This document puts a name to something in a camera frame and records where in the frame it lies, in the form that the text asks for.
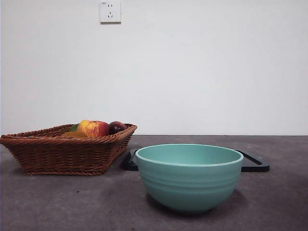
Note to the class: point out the teal ribbed bowl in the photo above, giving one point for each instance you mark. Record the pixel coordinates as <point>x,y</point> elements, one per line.
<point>190,185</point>

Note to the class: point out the yellow brown round fruit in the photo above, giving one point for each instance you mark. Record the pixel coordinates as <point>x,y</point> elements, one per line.
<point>72,134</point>

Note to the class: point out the dark red plum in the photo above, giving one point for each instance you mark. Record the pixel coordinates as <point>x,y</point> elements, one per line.
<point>116,127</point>

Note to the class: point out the red yellow apple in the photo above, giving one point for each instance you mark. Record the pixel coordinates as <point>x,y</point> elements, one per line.
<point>93,128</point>

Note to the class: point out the green avocado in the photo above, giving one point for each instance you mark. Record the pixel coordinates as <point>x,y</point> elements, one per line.
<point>74,127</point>

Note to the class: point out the brown wicker basket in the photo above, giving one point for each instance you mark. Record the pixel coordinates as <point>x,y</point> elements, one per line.
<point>62,154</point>

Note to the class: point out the dark green rectangular tray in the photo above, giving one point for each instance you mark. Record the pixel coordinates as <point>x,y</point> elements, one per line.
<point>257,166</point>

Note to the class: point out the white wall socket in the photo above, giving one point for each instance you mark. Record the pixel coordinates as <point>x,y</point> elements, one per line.
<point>110,11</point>

